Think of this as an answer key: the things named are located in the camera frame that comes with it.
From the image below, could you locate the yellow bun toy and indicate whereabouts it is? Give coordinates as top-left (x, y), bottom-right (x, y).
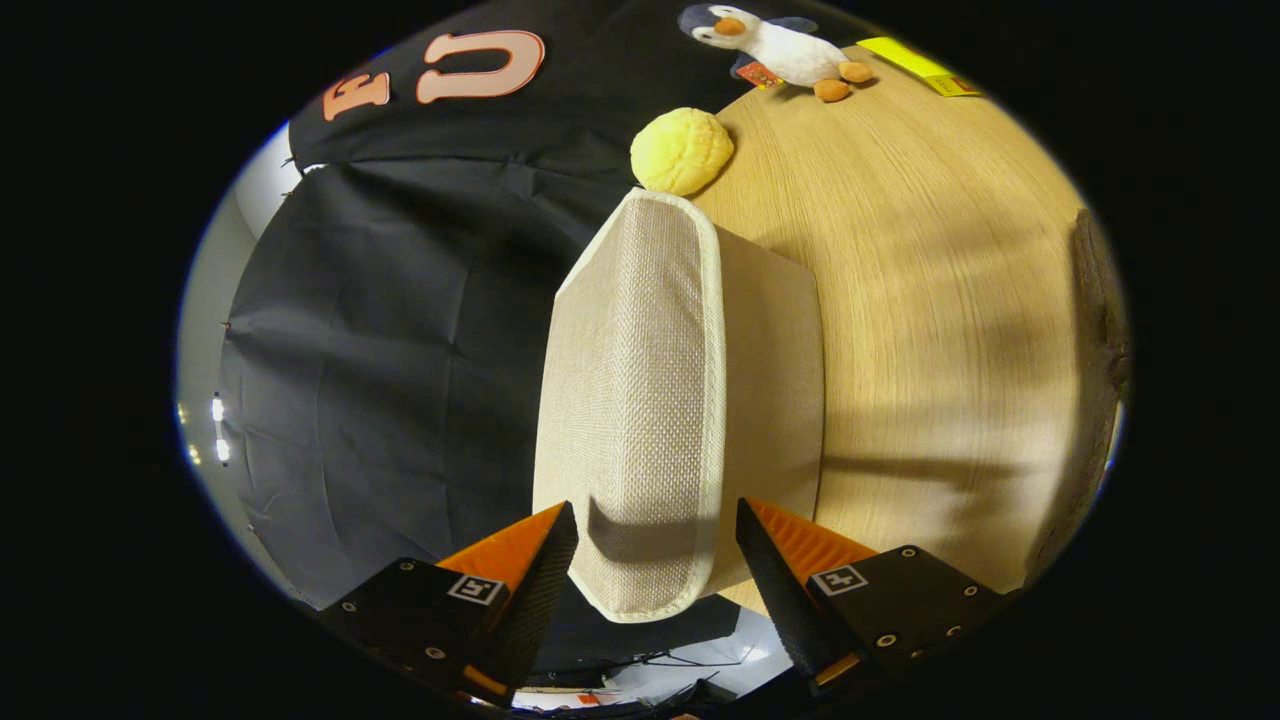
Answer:
top-left (630, 107), bottom-right (736, 197)

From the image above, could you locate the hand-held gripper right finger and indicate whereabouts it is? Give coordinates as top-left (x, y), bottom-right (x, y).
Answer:
top-left (735, 497), bottom-right (1013, 701)

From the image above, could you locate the beige fabric storage box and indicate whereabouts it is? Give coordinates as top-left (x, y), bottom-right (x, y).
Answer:
top-left (532, 188), bottom-right (826, 624)

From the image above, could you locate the yellow book with red circle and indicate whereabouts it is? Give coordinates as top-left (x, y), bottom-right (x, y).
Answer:
top-left (858, 37), bottom-right (986, 99)

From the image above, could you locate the brown fuzzy shoe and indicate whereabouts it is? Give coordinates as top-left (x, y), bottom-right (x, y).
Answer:
top-left (1070, 208), bottom-right (1133, 411)

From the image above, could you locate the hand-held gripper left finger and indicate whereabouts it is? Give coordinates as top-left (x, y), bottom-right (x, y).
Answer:
top-left (318, 500), bottom-right (581, 709)

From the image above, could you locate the plush penguin toy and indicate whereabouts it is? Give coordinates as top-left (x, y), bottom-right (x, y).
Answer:
top-left (678, 3), bottom-right (876, 104)

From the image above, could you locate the black backdrop cloth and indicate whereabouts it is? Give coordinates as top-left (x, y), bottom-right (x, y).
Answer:
top-left (218, 0), bottom-right (881, 691)

